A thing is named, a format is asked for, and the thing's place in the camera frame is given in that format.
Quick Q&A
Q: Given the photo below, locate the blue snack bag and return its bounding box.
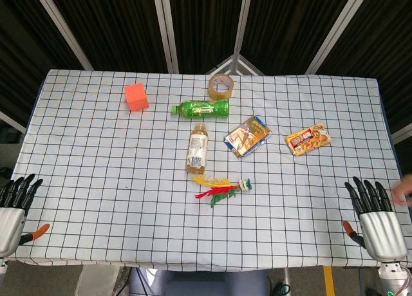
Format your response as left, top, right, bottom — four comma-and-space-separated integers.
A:
223, 115, 273, 160

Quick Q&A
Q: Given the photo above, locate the checkered white tablecloth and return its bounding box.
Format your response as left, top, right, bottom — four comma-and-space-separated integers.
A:
5, 69, 412, 272

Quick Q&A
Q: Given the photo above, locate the brown packing tape roll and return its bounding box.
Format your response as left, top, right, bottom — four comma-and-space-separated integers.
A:
207, 73, 235, 101

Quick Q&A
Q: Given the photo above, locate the orange foam cube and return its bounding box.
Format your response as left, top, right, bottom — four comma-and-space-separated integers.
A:
124, 82, 151, 112

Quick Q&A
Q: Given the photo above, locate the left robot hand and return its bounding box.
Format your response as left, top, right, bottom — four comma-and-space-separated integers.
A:
0, 173, 51, 259

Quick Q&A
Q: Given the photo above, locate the yellow tea bottle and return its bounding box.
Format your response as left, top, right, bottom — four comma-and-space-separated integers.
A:
185, 123, 209, 175

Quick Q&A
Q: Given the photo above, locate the robot base body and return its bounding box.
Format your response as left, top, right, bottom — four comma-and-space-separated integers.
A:
128, 267, 270, 296

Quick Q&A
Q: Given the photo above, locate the orange snack box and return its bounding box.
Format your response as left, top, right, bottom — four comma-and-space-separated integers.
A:
285, 123, 333, 156

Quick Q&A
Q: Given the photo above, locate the person's hand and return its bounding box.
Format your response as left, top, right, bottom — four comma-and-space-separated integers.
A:
392, 179, 412, 208

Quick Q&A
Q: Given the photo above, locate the green tea bottle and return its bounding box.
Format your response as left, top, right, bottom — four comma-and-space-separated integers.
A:
171, 99, 231, 119

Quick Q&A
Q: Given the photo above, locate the colourful feather shuttlecock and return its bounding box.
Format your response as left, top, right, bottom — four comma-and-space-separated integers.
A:
192, 175, 253, 208

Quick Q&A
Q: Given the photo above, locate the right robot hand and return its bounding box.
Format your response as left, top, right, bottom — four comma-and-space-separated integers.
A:
342, 176, 409, 263

